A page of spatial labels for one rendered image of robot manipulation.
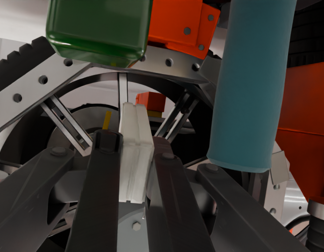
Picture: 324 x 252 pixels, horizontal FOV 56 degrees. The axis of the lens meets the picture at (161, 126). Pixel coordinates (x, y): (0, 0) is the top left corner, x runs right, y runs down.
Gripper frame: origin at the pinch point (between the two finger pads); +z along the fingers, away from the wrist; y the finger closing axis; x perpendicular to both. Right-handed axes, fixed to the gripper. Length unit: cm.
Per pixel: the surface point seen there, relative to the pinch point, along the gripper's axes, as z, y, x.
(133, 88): 440, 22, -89
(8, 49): 426, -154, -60
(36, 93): 28.9, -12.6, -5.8
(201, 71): 32.4, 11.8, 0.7
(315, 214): 9.0, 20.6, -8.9
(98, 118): 78, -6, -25
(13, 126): 35.1, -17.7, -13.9
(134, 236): 12.2, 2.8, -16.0
